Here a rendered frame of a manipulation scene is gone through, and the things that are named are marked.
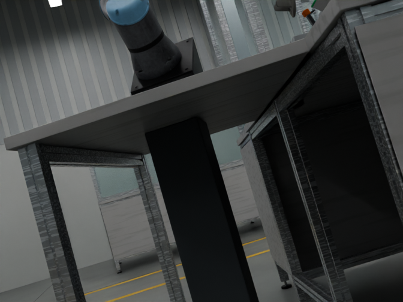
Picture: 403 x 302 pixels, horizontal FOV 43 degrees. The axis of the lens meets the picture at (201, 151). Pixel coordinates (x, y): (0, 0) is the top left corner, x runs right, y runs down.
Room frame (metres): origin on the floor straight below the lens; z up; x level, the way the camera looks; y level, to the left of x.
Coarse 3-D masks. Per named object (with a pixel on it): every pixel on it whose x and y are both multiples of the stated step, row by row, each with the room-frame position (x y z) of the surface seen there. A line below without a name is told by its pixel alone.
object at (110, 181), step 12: (216, 132) 6.68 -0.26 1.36; (228, 132) 6.71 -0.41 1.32; (216, 144) 6.67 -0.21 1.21; (228, 144) 6.70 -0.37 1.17; (216, 156) 6.66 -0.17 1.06; (228, 156) 6.69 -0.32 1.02; (240, 156) 6.72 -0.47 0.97; (96, 168) 6.38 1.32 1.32; (108, 168) 6.40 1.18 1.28; (120, 168) 6.43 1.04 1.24; (132, 168) 6.46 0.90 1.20; (108, 180) 6.39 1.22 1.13; (120, 180) 6.42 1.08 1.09; (132, 180) 6.45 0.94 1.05; (156, 180) 6.50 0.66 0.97; (108, 192) 6.39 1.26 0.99; (120, 192) 6.41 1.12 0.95
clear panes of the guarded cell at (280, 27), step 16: (208, 0) 2.63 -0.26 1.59; (224, 0) 2.88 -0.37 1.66; (240, 0) 2.89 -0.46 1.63; (256, 0) 2.89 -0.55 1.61; (272, 0) 2.89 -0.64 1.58; (208, 16) 2.82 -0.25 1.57; (240, 16) 2.89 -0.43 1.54; (272, 16) 2.89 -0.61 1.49; (288, 16) 2.90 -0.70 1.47; (240, 32) 2.88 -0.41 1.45; (272, 32) 2.89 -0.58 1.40; (288, 32) 2.90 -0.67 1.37; (224, 48) 2.57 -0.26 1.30; (240, 48) 2.88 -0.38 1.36; (272, 48) 2.89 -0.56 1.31; (224, 64) 2.75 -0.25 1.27
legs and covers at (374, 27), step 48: (336, 48) 0.90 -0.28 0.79; (384, 48) 0.80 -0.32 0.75; (288, 96) 1.36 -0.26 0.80; (384, 96) 0.80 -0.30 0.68; (288, 144) 1.53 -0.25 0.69; (336, 144) 2.31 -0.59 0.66; (384, 144) 0.82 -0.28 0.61; (288, 192) 2.30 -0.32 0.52; (336, 192) 2.31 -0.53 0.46; (384, 192) 2.31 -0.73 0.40; (288, 240) 2.24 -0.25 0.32; (336, 240) 2.30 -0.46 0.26; (384, 240) 2.31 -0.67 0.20; (336, 288) 1.53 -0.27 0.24
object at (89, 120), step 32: (256, 64) 1.04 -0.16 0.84; (288, 64) 1.09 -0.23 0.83; (128, 96) 1.09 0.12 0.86; (160, 96) 1.07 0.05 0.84; (192, 96) 1.14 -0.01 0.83; (224, 96) 1.25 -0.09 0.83; (256, 96) 1.39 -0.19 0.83; (32, 128) 1.12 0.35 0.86; (64, 128) 1.11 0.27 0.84; (96, 128) 1.18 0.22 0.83; (128, 128) 1.31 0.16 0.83; (224, 128) 1.91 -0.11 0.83
